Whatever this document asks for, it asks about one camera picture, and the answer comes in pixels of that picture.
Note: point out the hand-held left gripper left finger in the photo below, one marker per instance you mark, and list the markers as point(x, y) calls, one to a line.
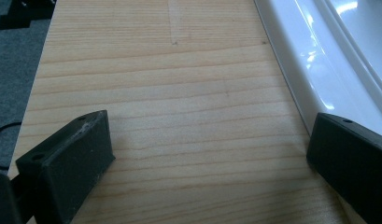
point(64, 168)

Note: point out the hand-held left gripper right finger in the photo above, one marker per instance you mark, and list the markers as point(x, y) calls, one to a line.
point(353, 161)

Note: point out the white container lid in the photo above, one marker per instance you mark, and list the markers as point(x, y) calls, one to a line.
point(319, 62)

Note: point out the black metal stand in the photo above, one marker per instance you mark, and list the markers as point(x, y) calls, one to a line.
point(26, 14)

